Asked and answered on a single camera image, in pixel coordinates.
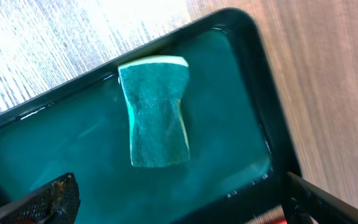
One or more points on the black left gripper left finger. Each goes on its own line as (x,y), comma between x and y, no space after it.
(57,201)

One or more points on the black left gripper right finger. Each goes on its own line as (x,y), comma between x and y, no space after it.
(304,202)

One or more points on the green yellow sponge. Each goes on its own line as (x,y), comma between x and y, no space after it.
(153,88)

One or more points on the red plastic tray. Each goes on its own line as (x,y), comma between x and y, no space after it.
(272,216)

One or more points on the black water tray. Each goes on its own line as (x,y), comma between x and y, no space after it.
(239,141)

